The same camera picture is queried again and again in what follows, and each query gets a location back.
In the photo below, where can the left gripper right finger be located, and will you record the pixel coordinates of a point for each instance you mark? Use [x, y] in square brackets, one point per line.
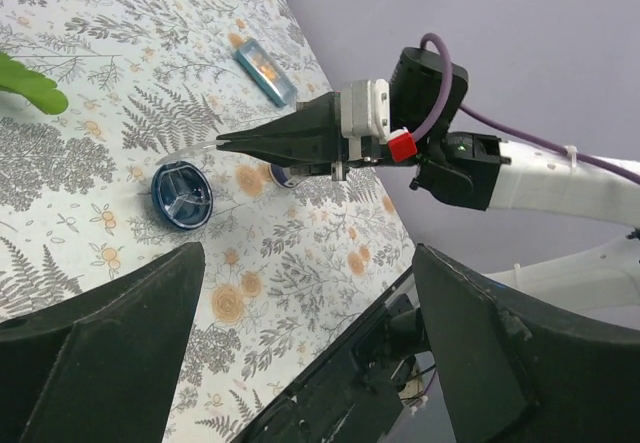
[513, 368]

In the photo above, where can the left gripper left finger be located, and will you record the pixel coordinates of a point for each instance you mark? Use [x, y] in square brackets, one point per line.
[102, 366]

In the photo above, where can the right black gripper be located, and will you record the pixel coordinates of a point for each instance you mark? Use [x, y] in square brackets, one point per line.
[298, 140]

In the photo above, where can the blue round pill container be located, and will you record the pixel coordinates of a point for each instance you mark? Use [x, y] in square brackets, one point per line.
[182, 196]

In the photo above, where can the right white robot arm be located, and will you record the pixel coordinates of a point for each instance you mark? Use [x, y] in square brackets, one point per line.
[406, 122]

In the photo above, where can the small silver pill bottle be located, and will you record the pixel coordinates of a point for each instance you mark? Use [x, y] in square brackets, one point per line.
[283, 177]

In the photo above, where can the blue rectangular pill box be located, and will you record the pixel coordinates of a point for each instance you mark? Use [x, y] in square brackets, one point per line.
[265, 72]

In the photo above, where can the floral table mat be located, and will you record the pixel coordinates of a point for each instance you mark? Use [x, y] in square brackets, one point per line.
[129, 171]

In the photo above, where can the white toy radish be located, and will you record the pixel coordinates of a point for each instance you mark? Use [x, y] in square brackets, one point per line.
[41, 91]

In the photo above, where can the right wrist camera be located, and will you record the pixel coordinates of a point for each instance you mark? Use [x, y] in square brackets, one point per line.
[365, 119]

